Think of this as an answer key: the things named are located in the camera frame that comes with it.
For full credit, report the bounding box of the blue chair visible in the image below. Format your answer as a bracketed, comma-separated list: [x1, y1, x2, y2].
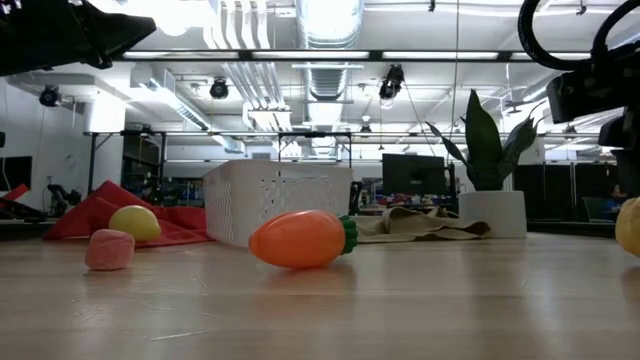
[582, 196, 617, 223]

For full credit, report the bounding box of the black wall screen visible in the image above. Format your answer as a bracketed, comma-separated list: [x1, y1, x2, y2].
[0, 155, 33, 192]

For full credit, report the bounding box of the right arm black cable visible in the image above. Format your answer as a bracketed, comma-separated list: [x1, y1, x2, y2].
[517, 0, 640, 71]

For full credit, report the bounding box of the brown cloth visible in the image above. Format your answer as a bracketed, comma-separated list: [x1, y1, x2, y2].
[349, 205, 492, 245]

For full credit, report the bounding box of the red flat object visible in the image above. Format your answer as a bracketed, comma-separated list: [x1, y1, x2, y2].
[0, 183, 30, 209]

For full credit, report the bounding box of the black ceiling spotlight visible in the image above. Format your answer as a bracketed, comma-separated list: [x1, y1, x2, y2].
[209, 77, 230, 100]
[38, 84, 62, 108]

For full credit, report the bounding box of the black computer monitor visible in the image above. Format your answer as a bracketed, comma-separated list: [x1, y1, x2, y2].
[382, 153, 447, 197]

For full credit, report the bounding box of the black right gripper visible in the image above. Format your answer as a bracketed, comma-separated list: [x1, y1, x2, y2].
[545, 59, 640, 200]

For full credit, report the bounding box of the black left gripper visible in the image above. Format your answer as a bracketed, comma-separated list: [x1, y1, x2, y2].
[0, 0, 157, 77]

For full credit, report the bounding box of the black overhead camera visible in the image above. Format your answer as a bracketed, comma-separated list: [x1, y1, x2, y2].
[378, 63, 406, 101]

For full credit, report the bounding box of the black room partition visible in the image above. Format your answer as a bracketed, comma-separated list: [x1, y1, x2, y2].
[513, 163, 617, 222]

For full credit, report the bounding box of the black metal shelf frame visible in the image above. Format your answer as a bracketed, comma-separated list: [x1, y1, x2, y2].
[87, 129, 169, 196]

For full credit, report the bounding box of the white plant pot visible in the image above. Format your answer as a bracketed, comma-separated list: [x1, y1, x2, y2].
[458, 190, 529, 240]

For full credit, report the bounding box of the yellow toy lemon with leaf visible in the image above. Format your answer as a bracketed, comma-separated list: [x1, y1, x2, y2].
[614, 196, 640, 259]

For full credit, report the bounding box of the pink toy cube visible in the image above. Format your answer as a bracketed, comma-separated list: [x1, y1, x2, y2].
[84, 228, 136, 272]

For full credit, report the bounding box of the green artificial plant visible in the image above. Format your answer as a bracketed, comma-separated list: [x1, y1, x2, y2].
[425, 88, 546, 192]

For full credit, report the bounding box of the red cloth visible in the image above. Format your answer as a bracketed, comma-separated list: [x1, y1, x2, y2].
[42, 179, 216, 249]

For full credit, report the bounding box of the plain yellow toy lemon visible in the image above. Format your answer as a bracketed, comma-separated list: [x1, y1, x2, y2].
[108, 204, 163, 243]

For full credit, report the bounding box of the white perforated plastic basket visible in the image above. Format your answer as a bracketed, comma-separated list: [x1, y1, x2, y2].
[202, 159, 355, 250]

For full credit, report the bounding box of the orange toy carrot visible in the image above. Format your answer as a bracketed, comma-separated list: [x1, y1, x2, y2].
[248, 209, 359, 270]

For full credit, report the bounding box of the silver ventilation duct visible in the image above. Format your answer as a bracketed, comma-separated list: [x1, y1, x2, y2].
[294, 0, 366, 161]

